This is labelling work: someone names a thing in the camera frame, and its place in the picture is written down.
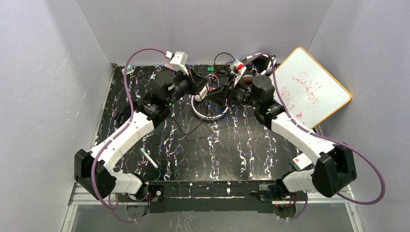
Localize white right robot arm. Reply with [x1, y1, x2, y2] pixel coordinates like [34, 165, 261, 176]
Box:
[208, 75, 357, 197]

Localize aluminium frame rail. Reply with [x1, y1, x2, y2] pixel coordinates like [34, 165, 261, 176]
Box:
[68, 183, 354, 205]

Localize black and white headphones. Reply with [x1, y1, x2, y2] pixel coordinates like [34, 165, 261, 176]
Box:
[251, 55, 278, 75]

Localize black headphones with cable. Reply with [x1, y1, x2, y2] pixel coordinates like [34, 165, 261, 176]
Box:
[115, 105, 204, 136]

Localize white headphones with blue cable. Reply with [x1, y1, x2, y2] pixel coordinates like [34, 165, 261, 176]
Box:
[190, 86, 229, 121]

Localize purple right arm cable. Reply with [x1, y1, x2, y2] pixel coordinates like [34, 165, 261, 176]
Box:
[244, 53, 386, 220]

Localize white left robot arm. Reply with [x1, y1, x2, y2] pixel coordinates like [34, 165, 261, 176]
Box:
[74, 69, 207, 201]

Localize whiteboard with orange frame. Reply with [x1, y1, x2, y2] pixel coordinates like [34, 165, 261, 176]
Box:
[274, 47, 352, 129]

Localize white marker pen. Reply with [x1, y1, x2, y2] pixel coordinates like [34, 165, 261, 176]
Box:
[140, 148, 159, 169]

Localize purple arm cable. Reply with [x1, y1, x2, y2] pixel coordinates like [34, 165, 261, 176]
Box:
[90, 48, 168, 223]
[244, 53, 386, 220]

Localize brown headphones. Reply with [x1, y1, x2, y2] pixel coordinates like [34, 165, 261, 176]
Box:
[241, 75, 254, 87]

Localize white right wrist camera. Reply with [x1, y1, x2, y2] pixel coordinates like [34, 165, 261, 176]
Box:
[229, 60, 247, 87]

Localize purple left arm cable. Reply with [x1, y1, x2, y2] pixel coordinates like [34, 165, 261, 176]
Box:
[90, 48, 168, 223]

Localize white box with red label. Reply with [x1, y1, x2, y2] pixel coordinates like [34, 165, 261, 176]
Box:
[291, 153, 312, 171]

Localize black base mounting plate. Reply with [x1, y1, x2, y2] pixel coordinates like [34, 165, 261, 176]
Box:
[119, 181, 306, 217]

